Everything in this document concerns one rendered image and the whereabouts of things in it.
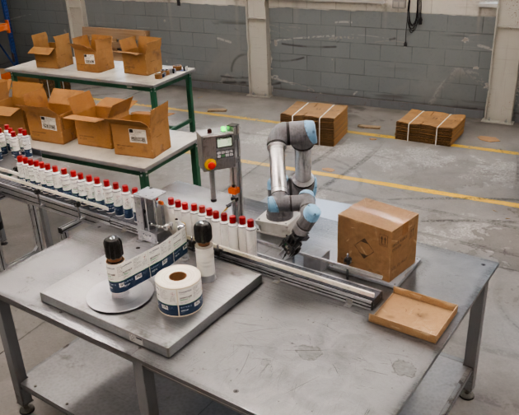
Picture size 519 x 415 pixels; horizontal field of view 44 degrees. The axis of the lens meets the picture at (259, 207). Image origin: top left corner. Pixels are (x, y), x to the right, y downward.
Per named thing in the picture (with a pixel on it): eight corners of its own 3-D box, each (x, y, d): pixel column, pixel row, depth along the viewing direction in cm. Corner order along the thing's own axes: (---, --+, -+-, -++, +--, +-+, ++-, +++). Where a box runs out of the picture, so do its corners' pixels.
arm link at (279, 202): (263, 118, 316) (267, 206, 293) (285, 117, 316) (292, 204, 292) (264, 132, 326) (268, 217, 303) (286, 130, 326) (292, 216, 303)
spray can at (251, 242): (245, 257, 324) (242, 220, 316) (251, 252, 328) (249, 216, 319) (253, 259, 322) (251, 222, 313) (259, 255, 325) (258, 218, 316)
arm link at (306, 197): (290, 188, 301) (292, 205, 293) (315, 187, 300) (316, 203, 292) (291, 201, 306) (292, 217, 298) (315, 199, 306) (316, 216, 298)
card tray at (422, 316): (368, 321, 280) (368, 313, 278) (393, 292, 299) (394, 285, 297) (435, 343, 264) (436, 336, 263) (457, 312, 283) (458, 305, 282)
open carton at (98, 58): (68, 72, 743) (63, 39, 727) (94, 64, 775) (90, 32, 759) (93, 75, 725) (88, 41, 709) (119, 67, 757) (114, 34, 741)
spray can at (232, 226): (227, 254, 328) (225, 217, 319) (231, 249, 332) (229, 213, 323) (237, 254, 326) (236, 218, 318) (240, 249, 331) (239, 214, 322)
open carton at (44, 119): (20, 143, 524) (11, 98, 508) (58, 127, 561) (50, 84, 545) (57, 149, 509) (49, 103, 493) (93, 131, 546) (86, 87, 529)
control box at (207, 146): (198, 165, 328) (195, 130, 320) (230, 160, 333) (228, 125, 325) (204, 173, 320) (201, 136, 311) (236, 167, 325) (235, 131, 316)
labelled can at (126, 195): (123, 219, 369) (118, 185, 360) (129, 215, 373) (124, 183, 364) (129, 221, 366) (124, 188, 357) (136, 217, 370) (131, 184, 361)
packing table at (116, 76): (16, 131, 806) (4, 68, 773) (63, 113, 870) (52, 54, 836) (161, 155, 710) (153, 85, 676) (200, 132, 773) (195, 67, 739)
